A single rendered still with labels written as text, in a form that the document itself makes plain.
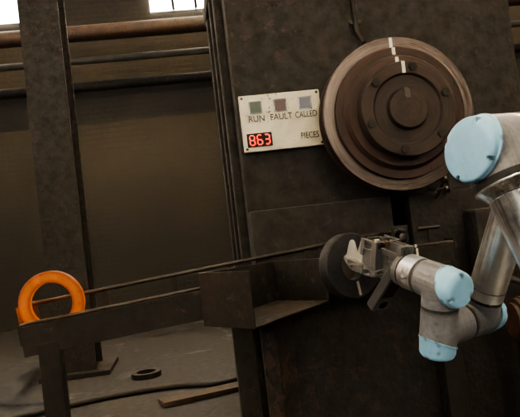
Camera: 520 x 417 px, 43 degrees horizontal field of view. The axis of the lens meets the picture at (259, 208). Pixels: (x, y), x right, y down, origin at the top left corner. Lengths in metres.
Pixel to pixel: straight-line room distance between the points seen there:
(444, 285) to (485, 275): 0.13
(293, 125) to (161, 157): 6.03
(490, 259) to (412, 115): 0.70
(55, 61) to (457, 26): 3.01
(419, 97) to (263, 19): 0.58
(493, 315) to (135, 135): 6.98
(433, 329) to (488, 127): 0.42
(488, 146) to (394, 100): 0.84
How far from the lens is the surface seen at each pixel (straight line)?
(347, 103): 2.01
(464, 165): 1.20
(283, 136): 2.12
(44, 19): 4.81
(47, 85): 4.69
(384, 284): 1.46
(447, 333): 1.37
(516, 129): 1.23
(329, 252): 1.54
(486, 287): 1.43
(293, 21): 2.23
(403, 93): 1.99
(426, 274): 1.35
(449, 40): 2.35
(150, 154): 8.11
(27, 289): 2.02
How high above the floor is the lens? 0.81
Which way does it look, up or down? 2 degrees up
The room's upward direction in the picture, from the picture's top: 7 degrees counter-clockwise
